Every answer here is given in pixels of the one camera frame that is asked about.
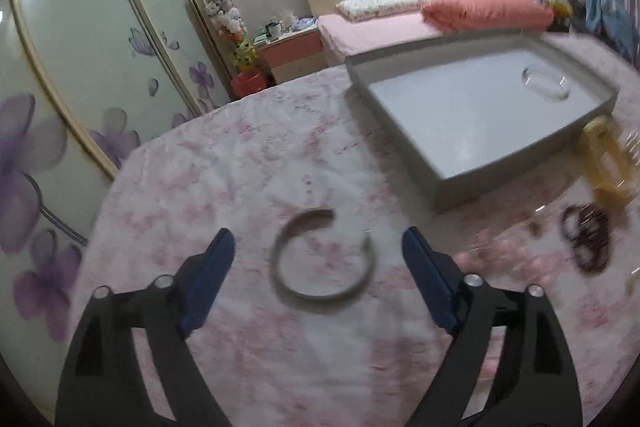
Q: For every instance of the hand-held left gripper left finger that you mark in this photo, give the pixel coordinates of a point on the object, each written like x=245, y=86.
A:
x=215, y=277

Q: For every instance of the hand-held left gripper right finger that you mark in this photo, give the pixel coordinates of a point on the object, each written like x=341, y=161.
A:
x=430, y=277

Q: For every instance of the silver bangle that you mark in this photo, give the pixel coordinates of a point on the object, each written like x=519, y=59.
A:
x=310, y=218

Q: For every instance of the white shallow tray box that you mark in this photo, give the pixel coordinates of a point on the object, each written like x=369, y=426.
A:
x=450, y=117

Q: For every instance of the yellow wristwatch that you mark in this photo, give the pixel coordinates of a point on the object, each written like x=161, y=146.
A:
x=600, y=132

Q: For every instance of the pink floral tablecloth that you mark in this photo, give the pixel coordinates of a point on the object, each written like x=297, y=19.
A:
x=250, y=147

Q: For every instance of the red waste bin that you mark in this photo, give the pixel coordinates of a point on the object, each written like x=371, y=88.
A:
x=248, y=84

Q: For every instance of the clear glass bangle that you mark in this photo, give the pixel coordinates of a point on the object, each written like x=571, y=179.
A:
x=526, y=79

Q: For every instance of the pink and beige nightstand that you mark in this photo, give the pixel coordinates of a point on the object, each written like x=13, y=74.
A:
x=292, y=54

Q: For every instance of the pink bed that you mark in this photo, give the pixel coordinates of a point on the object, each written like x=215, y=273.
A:
x=370, y=32

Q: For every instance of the mug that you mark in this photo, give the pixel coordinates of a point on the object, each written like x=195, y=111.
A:
x=273, y=28

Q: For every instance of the stack of plush toys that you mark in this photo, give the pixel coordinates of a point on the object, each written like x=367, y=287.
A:
x=225, y=12

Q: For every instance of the folded pink quilt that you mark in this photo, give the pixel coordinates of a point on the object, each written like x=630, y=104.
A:
x=485, y=9

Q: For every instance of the white floral pillow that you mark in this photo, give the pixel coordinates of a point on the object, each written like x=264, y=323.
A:
x=380, y=4

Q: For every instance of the flower-printed sliding-door wardrobe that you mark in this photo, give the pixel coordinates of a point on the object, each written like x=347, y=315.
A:
x=75, y=32

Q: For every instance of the yellow plush toy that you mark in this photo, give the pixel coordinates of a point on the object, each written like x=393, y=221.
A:
x=561, y=7

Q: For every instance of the blue clothes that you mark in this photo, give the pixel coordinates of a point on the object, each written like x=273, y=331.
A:
x=612, y=17

